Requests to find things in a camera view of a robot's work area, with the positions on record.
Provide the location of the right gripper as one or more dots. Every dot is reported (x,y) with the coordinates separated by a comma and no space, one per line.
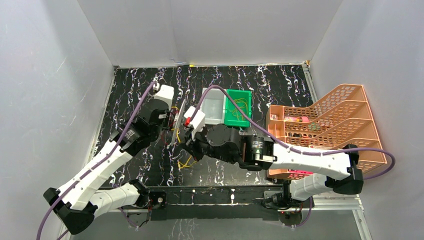
(192,145)

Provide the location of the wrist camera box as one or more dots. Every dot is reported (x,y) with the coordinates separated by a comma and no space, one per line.
(165,94)
(196,123)

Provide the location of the white cable spool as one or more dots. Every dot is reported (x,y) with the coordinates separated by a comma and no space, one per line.
(177,123)

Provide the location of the pink marker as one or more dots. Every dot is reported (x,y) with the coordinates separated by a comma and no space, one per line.
(301,172)

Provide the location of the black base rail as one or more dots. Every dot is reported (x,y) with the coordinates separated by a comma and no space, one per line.
(264,202)

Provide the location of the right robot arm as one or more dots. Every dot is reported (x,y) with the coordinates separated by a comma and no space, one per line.
(335,171)

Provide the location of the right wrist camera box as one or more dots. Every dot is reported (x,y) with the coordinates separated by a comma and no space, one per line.
(196,123)

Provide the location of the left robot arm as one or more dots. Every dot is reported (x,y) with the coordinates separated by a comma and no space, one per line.
(78,202)

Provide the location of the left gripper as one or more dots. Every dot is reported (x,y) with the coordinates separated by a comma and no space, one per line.
(166,119)

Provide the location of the white plastic bin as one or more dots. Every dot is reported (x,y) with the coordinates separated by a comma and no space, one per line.
(213,106)

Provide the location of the orange desk organizer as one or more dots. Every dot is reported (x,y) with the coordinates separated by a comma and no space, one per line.
(341,117)

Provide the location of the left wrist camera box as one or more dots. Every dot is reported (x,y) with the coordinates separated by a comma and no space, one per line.
(165,94)

